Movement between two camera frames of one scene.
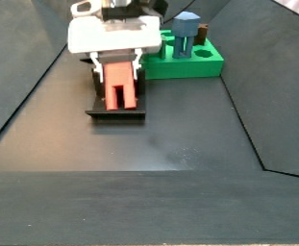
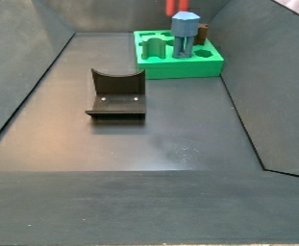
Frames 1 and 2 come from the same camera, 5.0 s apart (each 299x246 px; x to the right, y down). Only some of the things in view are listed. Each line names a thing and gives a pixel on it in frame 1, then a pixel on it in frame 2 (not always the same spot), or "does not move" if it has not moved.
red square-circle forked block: (117, 74) -> (169, 6)
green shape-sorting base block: (205, 63) does not move
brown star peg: (199, 40) does not move
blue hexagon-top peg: (184, 28) does not move
